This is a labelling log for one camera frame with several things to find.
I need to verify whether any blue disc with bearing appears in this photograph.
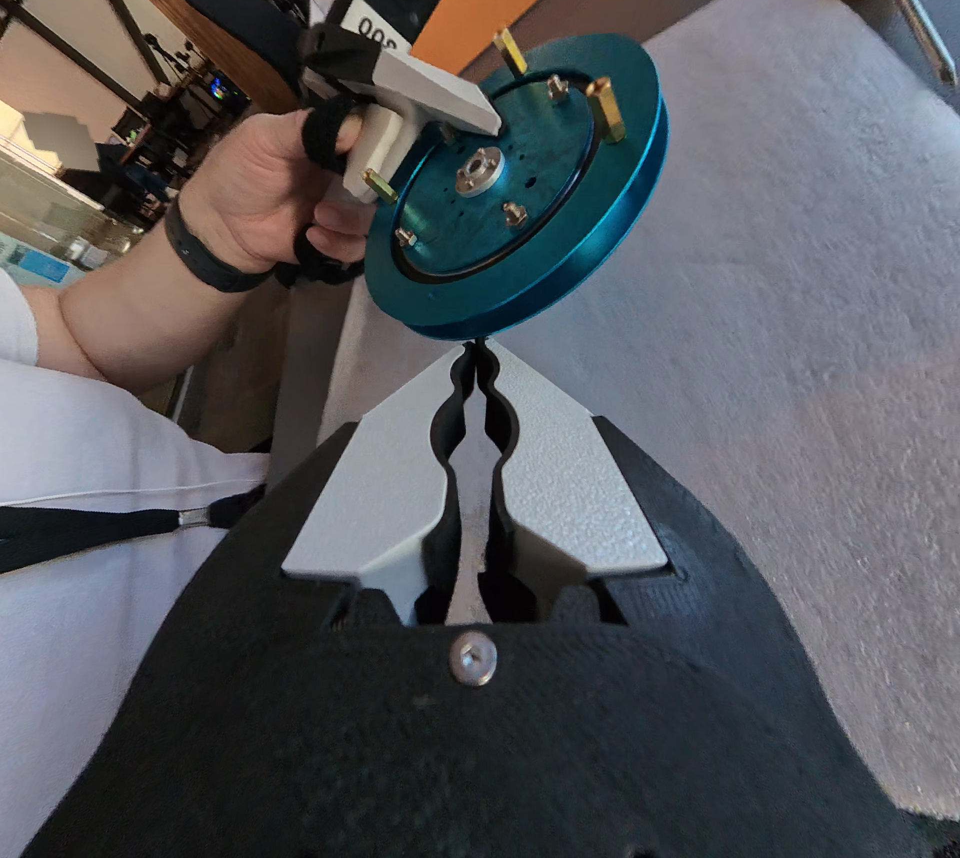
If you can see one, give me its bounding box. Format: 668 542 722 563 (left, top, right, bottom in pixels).
392 60 603 284

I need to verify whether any black strap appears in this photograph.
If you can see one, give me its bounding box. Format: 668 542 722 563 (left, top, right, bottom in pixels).
0 482 270 577

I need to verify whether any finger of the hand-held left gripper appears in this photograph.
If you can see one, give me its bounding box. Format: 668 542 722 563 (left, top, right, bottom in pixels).
341 104 408 208
368 48 505 140

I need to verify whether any person's left forearm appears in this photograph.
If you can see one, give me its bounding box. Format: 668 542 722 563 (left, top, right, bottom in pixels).
21 219 228 388

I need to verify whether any brass standoff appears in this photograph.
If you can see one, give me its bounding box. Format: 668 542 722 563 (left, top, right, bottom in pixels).
360 167 402 209
584 77 630 145
492 27 532 77

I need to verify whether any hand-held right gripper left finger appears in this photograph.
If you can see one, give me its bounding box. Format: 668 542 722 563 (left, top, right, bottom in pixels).
281 341 475 611

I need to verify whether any person's left hand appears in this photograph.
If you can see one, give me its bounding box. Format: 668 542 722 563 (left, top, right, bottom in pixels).
216 108 378 284

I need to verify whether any white foam sheet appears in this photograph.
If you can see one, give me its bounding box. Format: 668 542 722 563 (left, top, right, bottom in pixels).
312 0 960 823

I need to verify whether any black wristband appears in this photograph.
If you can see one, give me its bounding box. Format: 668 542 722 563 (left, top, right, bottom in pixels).
161 197 276 298

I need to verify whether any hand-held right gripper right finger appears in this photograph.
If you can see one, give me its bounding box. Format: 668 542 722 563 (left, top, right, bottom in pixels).
477 338 670 605

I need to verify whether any blue round metal base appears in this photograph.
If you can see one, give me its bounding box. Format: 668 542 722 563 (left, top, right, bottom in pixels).
363 33 670 343

